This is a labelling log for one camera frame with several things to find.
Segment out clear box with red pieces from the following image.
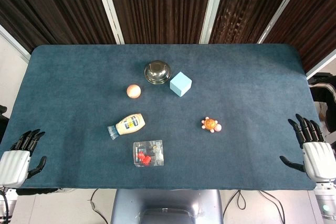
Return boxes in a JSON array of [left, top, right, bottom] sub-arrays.
[[132, 140, 165, 167]]

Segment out steel bowl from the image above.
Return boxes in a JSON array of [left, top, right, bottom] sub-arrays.
[[143, 60, 172, 86]]

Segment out black shoe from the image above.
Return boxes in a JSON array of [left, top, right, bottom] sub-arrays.
[[17, 187, 74, 196]]

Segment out mayonnaise bottle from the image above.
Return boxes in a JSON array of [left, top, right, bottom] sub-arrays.
[[107, 113, 146, 140]]

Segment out light blue foam cube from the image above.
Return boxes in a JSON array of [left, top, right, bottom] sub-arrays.
[[169, 71, 193, 98]]

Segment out peach coloured ball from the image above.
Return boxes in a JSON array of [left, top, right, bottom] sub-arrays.
[[126, 84, 142, 100]]

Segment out blue table cloth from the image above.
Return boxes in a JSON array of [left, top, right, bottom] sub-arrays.
[[0, 44, 331, 191]]

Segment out black jacket on chair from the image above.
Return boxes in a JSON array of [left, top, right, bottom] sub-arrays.
[[307, 74, 336, 133]]

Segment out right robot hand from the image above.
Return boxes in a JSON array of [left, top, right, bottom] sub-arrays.
[[279, 113, 336, 183]]

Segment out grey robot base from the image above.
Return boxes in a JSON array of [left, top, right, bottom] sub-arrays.
[[110, 189, 224, 224]]

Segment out orange turtle toy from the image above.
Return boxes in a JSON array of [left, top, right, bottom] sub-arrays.
[[201, 116, 223, 133]]

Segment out white partition frame post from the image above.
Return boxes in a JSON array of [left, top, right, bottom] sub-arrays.
[[92, 0, 125, 45], [0, 24, 31, 61], [198, 0, 228, 45], [256, 0, 308, 44]]

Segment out black chair edge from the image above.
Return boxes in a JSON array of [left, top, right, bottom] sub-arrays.
[[0, 104, 9, 143]]

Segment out black floor cable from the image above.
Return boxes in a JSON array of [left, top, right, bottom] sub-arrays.
[[223, 189, 288, 224], [90, 188, 112, 224]]

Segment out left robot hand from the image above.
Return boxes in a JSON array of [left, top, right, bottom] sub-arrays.
[[0, 129, 47, 189]]

